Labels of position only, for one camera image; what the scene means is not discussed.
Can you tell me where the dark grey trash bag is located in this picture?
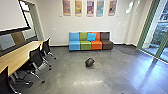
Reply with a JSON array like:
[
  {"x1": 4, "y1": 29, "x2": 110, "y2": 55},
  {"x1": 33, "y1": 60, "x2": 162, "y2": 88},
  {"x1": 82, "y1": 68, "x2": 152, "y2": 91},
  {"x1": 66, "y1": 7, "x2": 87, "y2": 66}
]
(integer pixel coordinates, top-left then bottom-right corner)
[{"x1": 84, "y1": 57, "x2": 96, "y2": 68}]

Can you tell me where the green sofa seat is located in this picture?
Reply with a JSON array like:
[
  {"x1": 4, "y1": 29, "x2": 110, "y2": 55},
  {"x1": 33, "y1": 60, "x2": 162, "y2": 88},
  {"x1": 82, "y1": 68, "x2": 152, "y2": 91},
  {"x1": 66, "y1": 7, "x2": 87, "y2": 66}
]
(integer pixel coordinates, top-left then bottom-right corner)
[{"x1": 79, "y1": 31, "x2": 92, "y2": 51}]

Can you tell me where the blue sofa seat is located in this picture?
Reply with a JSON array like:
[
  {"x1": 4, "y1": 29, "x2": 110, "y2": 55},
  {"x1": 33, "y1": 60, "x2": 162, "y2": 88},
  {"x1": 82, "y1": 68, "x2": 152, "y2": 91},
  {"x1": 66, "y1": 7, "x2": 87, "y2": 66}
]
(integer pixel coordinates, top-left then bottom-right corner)
[{"x1": 68, "y1": 31, "x2": 81, "y2": 52}]

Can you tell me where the light blue cushion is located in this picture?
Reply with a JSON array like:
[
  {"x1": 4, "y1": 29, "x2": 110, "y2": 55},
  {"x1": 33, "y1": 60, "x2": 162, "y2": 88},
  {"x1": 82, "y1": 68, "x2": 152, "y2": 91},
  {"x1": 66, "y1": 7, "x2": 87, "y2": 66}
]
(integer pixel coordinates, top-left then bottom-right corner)
[{"x1": 86, "y1": 32, "x2": 98, "y2": 42}]

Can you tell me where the orange sofa seat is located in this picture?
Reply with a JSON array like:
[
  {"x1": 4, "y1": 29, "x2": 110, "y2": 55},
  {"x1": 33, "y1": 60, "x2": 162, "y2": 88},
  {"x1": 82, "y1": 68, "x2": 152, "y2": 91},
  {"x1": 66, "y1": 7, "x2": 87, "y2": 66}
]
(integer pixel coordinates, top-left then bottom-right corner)
[{"x1": 89, "y1": 31, "x2": 103, "y2": 51}]

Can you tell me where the brown sofa seat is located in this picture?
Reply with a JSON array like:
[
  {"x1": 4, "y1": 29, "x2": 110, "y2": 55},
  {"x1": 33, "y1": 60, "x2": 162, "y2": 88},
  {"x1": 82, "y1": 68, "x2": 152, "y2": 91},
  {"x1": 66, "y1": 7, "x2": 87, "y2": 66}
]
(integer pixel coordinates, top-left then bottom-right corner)
[{"x1": 99, "y1": 31, "x2": 114, "y2": 51}]

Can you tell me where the black office chair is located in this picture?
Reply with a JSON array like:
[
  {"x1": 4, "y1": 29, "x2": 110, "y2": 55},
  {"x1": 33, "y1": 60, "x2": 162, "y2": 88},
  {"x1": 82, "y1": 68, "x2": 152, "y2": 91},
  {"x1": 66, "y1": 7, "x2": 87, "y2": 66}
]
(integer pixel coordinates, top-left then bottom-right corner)
[
  {"x1": 16, "y1": 44, "x2": 53, "y2": 84},
  {"x1": 40, "y1": 37, "x2": 58, "y2": 61},
  {"x1": 0, "y1": 65, "x2": 21, "y2": 94}
]

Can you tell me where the long wooden table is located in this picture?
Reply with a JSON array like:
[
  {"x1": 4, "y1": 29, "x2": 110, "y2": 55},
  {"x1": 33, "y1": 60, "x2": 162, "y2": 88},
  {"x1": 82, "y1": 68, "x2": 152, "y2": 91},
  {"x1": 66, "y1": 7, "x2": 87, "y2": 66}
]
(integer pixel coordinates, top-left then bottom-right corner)
[{"x1": 0, "y1": 40, "x2": 45, "y2": 78}]

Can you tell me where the white projector screen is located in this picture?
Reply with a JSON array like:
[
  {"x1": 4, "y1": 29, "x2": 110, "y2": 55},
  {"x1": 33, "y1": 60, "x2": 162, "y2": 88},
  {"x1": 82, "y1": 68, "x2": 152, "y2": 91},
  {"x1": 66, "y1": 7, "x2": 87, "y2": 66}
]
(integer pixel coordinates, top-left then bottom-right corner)
[{"x1": 0, "y1": 0, "x2": 32, "y2": 34}]

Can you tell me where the yellow wall poster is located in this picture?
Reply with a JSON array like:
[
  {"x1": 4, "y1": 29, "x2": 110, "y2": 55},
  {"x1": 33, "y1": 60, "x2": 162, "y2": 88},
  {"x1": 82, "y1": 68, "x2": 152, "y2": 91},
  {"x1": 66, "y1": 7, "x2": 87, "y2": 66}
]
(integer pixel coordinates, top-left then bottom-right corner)
[{"x1": 74, "y1": 0, "x2": 83, "y2": 17}]

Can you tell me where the blue wall poster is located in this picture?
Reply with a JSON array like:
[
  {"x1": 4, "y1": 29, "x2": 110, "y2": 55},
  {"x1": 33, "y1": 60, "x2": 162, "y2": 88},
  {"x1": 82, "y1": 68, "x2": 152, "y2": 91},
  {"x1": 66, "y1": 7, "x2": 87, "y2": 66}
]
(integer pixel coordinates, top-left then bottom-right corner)
[{"x1": 96, "y1": 0, "x2": 105, "y2": 18}]

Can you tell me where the orange wall poster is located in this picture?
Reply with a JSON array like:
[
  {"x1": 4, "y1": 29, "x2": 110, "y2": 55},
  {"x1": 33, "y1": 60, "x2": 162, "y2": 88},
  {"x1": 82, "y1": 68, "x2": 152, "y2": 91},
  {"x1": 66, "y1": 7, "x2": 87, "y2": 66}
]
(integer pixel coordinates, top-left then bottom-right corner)
[{"x1": 62, "y1": 0, "x2": 72, "y2": 17}]

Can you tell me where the salmon wall poster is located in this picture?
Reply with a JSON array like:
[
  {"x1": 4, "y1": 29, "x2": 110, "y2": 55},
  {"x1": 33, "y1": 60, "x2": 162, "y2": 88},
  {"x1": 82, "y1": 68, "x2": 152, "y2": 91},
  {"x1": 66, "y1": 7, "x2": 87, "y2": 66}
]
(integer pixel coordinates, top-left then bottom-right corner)
[{"x1": 107, "y1": 0, "x2": 118, "y2": 17}]

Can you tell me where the grey door frame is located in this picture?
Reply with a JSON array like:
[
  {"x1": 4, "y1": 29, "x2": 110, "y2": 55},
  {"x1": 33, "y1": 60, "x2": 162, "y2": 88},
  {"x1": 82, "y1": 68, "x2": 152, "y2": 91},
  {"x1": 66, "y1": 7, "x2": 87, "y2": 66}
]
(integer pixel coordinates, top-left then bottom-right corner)
[{"x1": 19, "y1": 0, "x2": 45, "y2": 43}]

